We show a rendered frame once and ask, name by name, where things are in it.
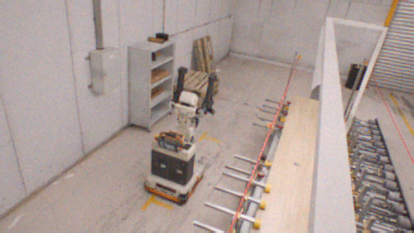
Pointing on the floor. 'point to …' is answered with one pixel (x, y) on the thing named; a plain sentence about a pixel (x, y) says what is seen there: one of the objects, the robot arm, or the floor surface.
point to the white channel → (334, 141)
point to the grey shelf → (137, 67)
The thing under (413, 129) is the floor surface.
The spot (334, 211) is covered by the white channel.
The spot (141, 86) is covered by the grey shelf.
